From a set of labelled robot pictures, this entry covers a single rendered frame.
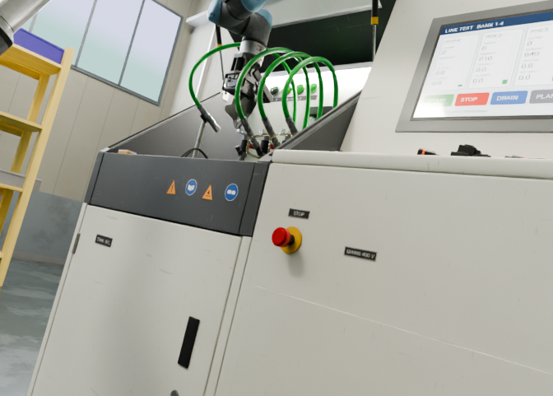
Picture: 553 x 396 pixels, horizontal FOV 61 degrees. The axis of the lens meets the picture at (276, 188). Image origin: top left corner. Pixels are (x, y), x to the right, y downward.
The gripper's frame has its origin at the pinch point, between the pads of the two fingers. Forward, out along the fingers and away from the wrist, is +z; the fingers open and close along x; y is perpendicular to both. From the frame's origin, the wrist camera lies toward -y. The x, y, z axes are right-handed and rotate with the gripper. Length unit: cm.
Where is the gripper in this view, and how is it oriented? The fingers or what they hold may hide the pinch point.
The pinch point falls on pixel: (239, 125)
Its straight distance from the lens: 139.7
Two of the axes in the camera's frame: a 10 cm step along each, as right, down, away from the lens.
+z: -2.2, 9.6, -1.4
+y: -6.1, -2.5, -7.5
